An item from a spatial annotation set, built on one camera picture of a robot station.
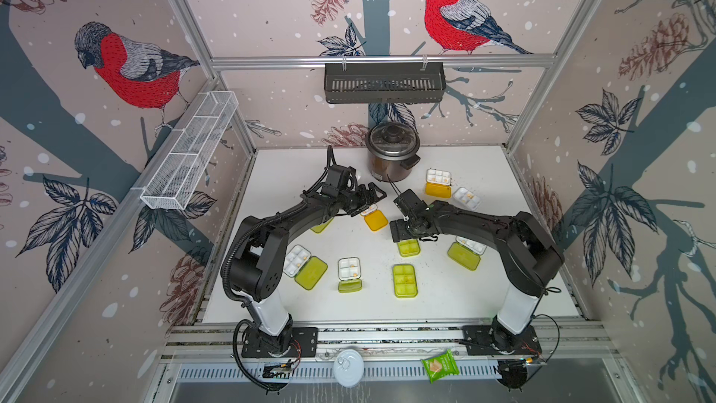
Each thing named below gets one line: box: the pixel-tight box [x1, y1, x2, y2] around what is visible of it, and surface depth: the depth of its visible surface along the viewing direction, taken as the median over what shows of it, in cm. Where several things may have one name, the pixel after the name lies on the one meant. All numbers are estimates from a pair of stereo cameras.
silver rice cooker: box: [365, 121, 422, 183], surface depth 101 cm
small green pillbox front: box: [337, 256, 363, 293], surface depth 87 cm
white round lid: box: [332, 348, 365, 389], surface depth 67 cm
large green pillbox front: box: [392, 263, 419, 299], surface depth 86 cm
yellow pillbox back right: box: [425, 167, 453, 199], surface depth 110 cm
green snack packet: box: [420, 348, 460, 385], surface depth 70 cm
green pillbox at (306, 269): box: [282, 244, 329, 292], surface depth 89 cm
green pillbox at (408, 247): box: [397, 238, 421, 258], surface depth 92 cm
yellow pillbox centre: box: [359, 204, 389, 232], surface depth 100 cm
